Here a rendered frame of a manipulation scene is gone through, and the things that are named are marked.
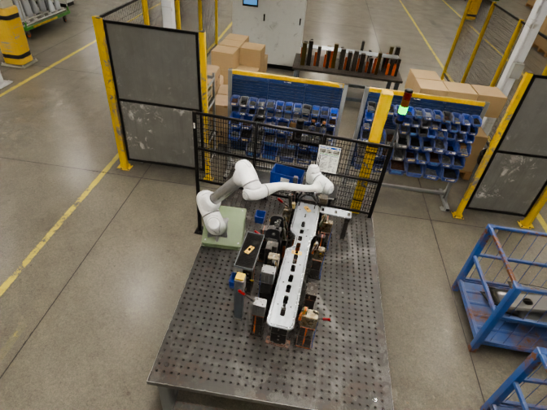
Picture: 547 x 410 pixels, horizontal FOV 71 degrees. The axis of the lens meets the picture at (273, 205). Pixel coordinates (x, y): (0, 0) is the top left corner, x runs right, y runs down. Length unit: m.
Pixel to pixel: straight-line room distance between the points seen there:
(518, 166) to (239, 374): 4.22
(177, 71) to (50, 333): 3.05
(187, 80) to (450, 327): 3.96
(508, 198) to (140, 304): 4.69
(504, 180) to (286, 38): 5.80
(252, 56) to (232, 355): 5.66
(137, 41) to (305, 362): 3.84
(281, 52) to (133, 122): 5.02
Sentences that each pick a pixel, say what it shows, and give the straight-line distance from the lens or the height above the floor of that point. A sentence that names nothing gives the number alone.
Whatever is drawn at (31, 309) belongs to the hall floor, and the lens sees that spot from 4.39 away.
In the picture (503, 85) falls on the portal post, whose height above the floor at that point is 1.19.
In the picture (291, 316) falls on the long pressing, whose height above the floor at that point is 1.00.
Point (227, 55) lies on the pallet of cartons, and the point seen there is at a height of 1.01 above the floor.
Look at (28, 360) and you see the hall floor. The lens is 4.06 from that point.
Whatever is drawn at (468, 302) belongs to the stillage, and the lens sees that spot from 4.46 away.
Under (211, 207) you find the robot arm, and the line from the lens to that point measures 3.29.
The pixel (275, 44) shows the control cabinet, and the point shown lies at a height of 0.56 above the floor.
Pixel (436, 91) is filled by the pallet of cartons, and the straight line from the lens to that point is 5.89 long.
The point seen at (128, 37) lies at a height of 1.83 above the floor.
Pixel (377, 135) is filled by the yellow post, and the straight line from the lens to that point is 3.64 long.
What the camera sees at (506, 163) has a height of 0.89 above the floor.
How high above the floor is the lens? 3.22
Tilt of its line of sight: 39 degrees down
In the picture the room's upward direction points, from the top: 6 degrees clockwise
